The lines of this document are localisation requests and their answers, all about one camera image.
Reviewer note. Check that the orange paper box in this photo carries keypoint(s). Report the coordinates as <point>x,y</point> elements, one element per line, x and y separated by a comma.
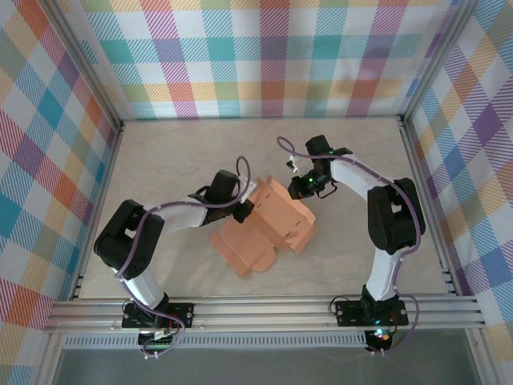
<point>276,208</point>

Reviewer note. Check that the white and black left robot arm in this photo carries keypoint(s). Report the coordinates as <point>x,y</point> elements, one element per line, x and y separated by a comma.
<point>128,240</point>

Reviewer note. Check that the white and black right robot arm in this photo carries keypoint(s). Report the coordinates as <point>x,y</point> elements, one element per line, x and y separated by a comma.
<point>394,224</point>

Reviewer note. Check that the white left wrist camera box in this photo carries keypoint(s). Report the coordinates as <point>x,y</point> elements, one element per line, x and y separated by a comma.
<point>248,191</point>

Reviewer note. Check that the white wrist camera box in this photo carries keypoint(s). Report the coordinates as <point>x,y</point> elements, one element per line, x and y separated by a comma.
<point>292,163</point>
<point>248,191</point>

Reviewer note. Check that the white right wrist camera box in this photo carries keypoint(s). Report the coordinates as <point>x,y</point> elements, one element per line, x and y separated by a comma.
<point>292,163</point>

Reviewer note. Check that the aluminium side rail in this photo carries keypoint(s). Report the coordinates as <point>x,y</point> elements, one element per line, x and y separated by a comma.
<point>107,168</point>
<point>417,168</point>

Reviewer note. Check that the aluminium front rail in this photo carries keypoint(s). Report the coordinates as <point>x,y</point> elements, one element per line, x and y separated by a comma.
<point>260,313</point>

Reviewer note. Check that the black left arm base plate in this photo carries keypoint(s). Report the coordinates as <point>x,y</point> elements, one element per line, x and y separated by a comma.
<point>184,314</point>

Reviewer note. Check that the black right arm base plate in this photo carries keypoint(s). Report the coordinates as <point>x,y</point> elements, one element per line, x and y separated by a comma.
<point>348,313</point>

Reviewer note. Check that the aluminium frame post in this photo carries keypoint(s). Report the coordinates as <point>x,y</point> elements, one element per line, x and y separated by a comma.
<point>435,60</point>
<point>89,68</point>

